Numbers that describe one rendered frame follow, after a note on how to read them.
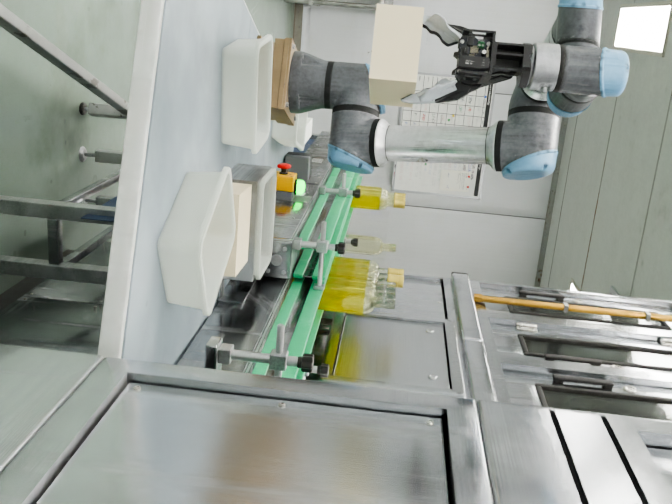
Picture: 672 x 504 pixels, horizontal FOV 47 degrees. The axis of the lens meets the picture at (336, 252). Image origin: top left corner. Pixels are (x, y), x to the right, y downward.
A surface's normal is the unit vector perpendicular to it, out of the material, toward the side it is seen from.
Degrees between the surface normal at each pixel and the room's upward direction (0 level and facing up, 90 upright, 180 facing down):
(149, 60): 90
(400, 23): 90
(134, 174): 90
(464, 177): 89
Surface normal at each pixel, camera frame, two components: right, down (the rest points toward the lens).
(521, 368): -0.09, 0.29
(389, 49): -0.06, -0.06
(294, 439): 0.08, -0.95
